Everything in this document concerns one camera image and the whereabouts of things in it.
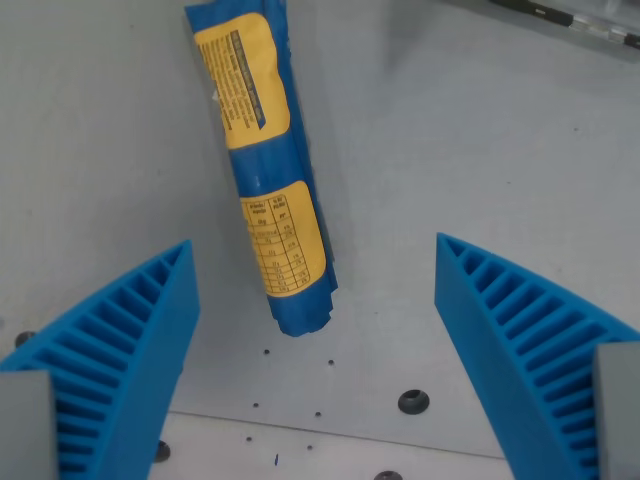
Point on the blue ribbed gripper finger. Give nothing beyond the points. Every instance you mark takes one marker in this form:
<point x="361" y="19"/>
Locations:
<point x="125" y="350"/>
<point x="500" y="360"/>

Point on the blue bag with yellow labels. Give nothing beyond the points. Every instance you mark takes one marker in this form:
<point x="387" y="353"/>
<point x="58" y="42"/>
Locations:
<point x="270" y="160"/>

